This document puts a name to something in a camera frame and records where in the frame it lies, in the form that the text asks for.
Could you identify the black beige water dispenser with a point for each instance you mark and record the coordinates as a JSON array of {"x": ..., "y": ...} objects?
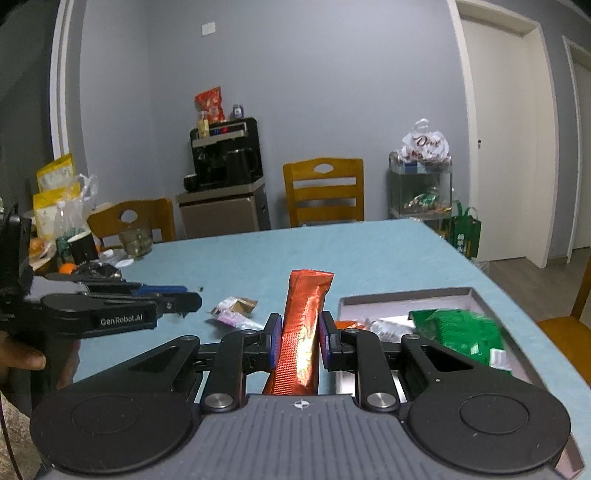
[{"x": 226, "y": 184}]

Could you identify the person's patterned clothing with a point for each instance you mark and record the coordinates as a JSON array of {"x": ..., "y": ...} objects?
[{"x": 21, "y": 443}]

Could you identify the grey cardboard box tray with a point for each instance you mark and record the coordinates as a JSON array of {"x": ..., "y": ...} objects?
[{"x": 392, "y": 302}]

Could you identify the small blue white bottle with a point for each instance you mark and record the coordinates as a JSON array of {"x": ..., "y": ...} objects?
[{"x": 238, "y": 112}]

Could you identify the pink clear snack packet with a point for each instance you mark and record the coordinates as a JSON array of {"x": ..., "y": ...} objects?
[{"x": 228, "y": 316}]

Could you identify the glass tank shelf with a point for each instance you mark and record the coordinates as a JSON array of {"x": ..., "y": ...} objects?
[{"x": 415, "y": 180}]

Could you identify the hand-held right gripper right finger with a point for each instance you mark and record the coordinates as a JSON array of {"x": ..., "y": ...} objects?
[{"x": 324, "y": 341}]

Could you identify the red snack bag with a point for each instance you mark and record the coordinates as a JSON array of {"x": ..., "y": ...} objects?
[{"x": 211, "y": 105}]

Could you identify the brown gold snack packet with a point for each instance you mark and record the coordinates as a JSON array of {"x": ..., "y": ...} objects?
[{"x": 244, "y": 304}]

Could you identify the glass cup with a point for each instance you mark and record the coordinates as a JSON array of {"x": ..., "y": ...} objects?
[{"x": 135, "y": 240}]

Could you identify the silver foil bag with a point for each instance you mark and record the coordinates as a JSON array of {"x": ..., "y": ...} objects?
[{"x": 104, "y": 271}]

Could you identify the white wall socket plate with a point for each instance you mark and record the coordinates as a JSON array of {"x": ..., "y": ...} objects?
[{"x": 208, "y": 28}]

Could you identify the black mug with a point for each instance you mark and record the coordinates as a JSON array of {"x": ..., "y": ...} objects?
[{"x": 83, "y": 247}]

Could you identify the crumpled clear plastic bag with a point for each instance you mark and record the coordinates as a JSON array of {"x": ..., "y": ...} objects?
[{"x": 85, "y": 194}]

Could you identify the white round lid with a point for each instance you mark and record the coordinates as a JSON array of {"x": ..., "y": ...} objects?
[{"x": 123, "y": 263}]

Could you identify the orange snack packet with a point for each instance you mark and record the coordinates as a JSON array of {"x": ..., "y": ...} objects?
[{"x": 351, "y": 325}]

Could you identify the person's left hand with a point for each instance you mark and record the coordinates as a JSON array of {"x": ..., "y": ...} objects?
[{"x": 21, "y": 353}]

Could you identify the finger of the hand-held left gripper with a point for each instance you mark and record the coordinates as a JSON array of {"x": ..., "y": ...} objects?
[
  {"x": 161, "y": 290},
  {"x": 180, "y": 305}
]

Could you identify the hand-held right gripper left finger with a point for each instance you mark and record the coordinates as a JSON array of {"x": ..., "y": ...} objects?
[{"x": 274, "y": 339}]

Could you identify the pile of wrapped sweets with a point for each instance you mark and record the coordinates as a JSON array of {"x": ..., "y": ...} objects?
[{"x": 425, "y": 203}]

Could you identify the clear plastic bottle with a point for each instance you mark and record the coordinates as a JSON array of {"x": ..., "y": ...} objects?
[{"x": 61, "y": 221}]

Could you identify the clear packet with dark contents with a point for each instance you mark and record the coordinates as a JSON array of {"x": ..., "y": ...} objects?
[{"x": 388, "y": 328}]

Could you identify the white door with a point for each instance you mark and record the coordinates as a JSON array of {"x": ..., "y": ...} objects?
[
  {"x": 503, "y": 138},
  {"x": 581, "y": 152}
]

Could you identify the small yellow bottle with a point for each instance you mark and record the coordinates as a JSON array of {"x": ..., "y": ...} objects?
[{"x": 203, "y": 125}]

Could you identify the green tote bag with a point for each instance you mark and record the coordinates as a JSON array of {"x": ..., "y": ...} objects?
[{"x": 464, "y": 233}]

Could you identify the green snack packet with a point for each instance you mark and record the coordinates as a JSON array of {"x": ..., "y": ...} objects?
[{"x": 457, "y": 332}]

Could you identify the wooden chair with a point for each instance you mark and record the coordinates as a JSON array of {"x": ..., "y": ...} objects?
[
  {"x": 152, "y": 217},
  {"x": 561, "y": 330},
  {"x": 323, "y": 194}
]

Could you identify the red orange stick packet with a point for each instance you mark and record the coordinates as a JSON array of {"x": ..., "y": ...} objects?
[{"x": 302, "y": 318}]

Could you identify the orange fruit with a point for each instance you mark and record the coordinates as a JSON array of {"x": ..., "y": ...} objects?
[
  {"x": 40, "y": 248},
  {"x": 67, "y": 268}
]

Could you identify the small black pot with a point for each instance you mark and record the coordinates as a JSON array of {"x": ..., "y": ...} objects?
[{"x": 190, "y": 182}]

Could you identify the yellow snack bag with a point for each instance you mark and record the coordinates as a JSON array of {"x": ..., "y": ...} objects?
[
  {"x": 48, "y": 212},
  {"x": 55, "y": 173}
]

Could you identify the white plastic bag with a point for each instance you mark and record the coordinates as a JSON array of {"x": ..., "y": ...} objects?
[{"x": 425, "y": 143}]

